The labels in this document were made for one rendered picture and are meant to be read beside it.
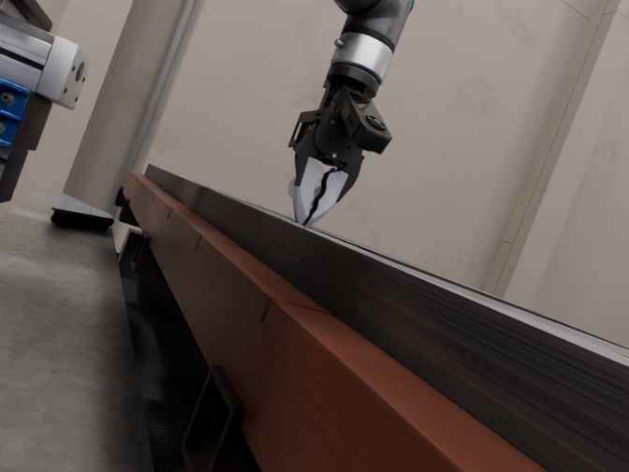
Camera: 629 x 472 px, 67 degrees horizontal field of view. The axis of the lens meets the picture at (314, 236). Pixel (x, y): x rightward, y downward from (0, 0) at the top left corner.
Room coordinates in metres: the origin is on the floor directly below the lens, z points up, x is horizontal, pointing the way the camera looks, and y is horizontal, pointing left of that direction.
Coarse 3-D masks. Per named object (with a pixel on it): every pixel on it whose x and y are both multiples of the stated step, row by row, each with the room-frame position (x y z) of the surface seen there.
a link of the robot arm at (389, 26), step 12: (384, 0) 0.58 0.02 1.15; (396, 0) 0.60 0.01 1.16; (408, 0) 0.62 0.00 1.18; (372, 12) 0.59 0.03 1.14; (384, 12) 0.60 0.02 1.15; (396, 12) 0.61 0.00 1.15; (408, 12) 0.63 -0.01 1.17; (348, 24) 0.62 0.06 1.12; (360, 24) 0.60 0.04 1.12; (372, 24) 0.60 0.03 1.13; (384, 24) 0.60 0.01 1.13; (396, 24) 0.61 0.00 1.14; (372, 36) 0.60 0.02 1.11; (384, 36) 0.61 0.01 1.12; (396, 36) 0.62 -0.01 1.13
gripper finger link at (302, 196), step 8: (312, 160) 0.60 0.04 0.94; (312, 168) 0.61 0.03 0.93; (320, 168) 0.61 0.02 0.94; (296, 176) 0.64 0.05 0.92; (304, 176) 0.60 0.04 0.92; (312, 176) 0.61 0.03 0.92; (320, 176) 0.61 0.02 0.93; (304, 184) 0.61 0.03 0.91; (312, 184) 0.61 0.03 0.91; (288, 192) 0.65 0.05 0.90; (296, 192) 0.61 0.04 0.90; (304, 192) 0.61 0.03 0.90; (312, 192) 0.61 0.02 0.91; (296, 200) 0.61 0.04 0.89; (304, 200) 0.61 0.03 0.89; (312, 200) 0.61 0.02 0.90; (296, 208) 0.61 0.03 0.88; (304, 208) 0.61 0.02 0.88; (296, 216) 0.62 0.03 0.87; (304, 216) 0.61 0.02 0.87
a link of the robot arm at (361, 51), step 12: (348, 36) 0.61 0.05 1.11; (360, 36) 0.60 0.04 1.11; (336, 48) 0.64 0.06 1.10; (348, 48) 0.61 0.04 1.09; (360, 48) 0.60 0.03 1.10; (372, 48) 0.60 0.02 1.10; (384, 48) 0.61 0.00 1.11; (336, 60) 0.62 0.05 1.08; (348, 60) 0.61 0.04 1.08; (360, 60) 0.60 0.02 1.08; (372, 60) 0.61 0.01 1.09; (384, 60) 0.62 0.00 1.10; (372, 72) 0.61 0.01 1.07; (384, 72) 0.62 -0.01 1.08
